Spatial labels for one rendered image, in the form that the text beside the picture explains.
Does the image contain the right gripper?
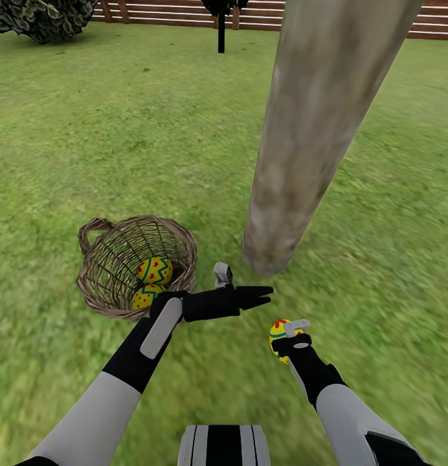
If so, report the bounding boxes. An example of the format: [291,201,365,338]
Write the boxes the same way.
[272,333,309,357]

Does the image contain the easter egg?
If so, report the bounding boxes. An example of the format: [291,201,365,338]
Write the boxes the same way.
[269,319,303,363]
[134,254,176,288]
[131,284,166,310]

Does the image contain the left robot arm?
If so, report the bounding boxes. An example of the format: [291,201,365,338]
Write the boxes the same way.
[16,262,274,466]

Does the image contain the wicker basket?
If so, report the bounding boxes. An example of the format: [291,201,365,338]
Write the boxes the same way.
[76,214,197,322]

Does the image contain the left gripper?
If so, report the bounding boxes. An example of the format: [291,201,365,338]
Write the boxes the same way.
[199,283,274,320]

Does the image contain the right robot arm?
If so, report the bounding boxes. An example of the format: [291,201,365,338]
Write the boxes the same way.
[272,319,432,466]

